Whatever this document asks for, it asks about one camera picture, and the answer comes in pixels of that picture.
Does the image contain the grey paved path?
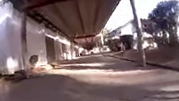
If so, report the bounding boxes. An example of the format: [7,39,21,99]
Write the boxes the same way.
[0,42,179,101]

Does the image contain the long roofed walkway shelter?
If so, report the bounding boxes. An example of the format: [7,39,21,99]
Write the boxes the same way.
[4,0,150,86]

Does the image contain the dark kerb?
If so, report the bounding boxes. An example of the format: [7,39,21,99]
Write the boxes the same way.
[106,43,179,92]

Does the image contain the white gabled building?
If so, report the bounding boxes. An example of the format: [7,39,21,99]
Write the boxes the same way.
[105,17,146,54]

